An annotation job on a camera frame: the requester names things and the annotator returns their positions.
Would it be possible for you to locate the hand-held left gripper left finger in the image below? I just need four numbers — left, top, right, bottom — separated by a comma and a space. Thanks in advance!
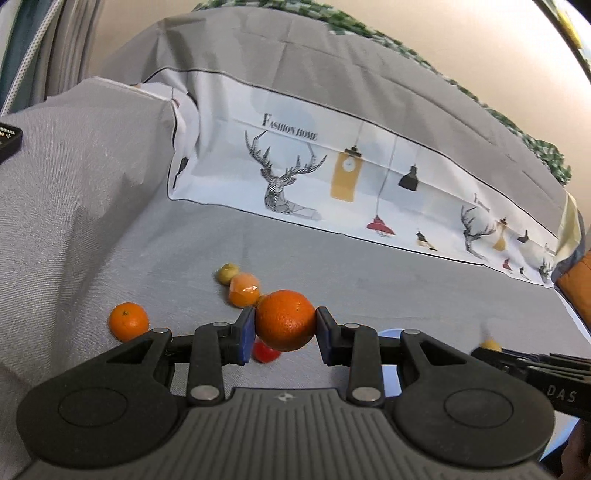
99, 307, 257, 407

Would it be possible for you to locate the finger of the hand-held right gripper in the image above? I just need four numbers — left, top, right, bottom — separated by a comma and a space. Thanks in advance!
471, 346, 591, 376

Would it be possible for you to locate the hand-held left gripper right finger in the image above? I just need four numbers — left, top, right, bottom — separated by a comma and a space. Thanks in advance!
315, 307, 467, 407

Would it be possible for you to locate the large orange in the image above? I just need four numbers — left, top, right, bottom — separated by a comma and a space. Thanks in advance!
255, 290, 317, 352

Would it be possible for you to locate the plastic-wrapped orange fruit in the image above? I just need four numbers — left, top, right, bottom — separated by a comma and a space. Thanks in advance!
228, 273, 262, 308

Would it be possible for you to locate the light blue plate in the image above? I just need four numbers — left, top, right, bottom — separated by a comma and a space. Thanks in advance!
378, 328, 408, 398

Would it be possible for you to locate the red fruit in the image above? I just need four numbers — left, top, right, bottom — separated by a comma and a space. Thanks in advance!
252, 340, 281, 364

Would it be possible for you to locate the orange-brown cushion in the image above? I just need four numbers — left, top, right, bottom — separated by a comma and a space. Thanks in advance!
551, 251, 591, 329

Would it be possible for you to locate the small mandarin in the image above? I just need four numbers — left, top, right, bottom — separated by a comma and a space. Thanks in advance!
108, 302, 150, 343

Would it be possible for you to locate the pale yellow cloth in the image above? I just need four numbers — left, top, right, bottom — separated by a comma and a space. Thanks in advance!
556, 191, 586, 261

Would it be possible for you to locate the grey deer-print duvet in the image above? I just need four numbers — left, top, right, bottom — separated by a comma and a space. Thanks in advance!
99, 7, 570, 289

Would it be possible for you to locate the grey bed sheet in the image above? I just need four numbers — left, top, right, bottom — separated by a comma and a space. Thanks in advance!
0, 76, 580, 480

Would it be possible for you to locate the black electronic device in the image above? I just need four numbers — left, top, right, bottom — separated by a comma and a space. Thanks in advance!
0, 122, 23, 163

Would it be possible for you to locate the yellow object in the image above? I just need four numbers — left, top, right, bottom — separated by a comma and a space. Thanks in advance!
549, 0, 591, 58

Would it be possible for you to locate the grey curtain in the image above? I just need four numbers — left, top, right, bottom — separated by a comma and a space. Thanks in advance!
0, 0, 108, 114

